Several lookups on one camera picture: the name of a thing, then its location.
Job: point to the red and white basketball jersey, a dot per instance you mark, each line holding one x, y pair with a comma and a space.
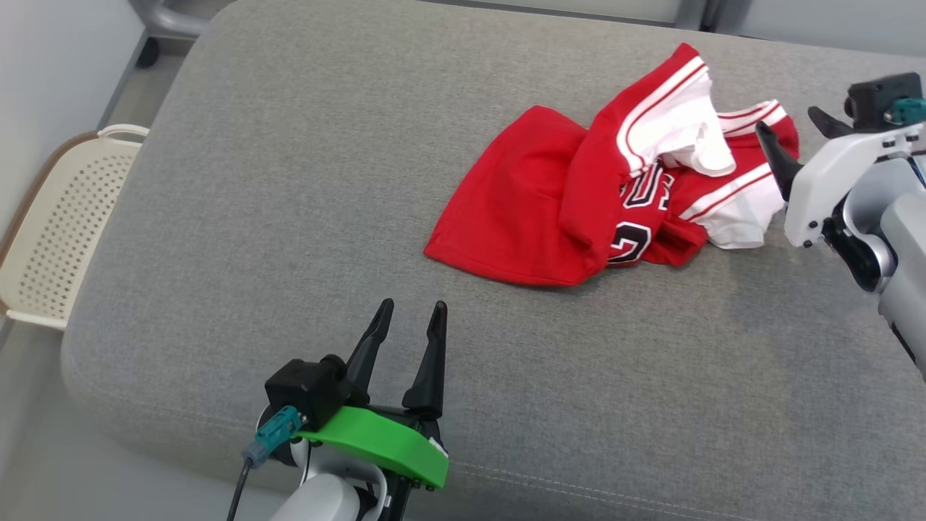
528, 210

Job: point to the cream perforated laundry basket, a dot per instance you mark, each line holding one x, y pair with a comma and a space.
65, 217

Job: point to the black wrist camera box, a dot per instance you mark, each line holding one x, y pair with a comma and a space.
879, 98
304, 387

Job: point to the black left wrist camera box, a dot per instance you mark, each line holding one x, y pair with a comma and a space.
304, 387

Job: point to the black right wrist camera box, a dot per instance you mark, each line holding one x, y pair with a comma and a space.
879, 98

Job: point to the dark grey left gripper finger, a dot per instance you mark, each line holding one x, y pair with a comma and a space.
365, 362
430, 369

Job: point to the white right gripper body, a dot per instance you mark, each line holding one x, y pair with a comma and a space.
825, 181

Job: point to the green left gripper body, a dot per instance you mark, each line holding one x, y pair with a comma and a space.
376, 441

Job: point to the grey fabric sofa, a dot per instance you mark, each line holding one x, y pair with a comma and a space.
289, 181

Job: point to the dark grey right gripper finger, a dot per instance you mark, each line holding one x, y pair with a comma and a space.
830, 124
780, 163

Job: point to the dark grey post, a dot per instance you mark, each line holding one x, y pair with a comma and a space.
698, 11

